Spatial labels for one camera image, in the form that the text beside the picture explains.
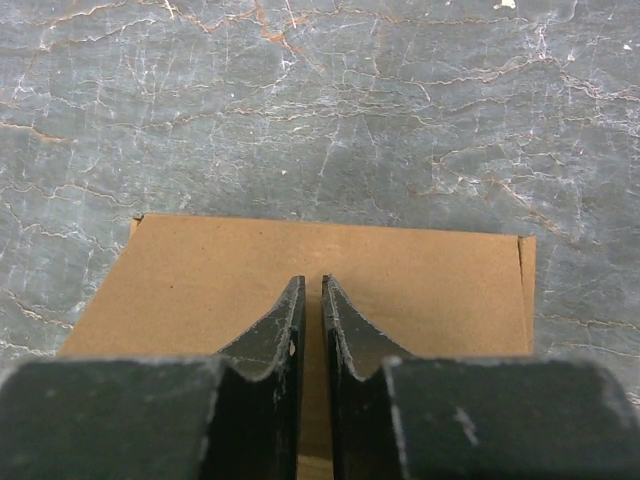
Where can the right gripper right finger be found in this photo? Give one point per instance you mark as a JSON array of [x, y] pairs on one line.
[[395, 415]]

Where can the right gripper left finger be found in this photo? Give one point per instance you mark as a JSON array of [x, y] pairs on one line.
[[234, 414]]

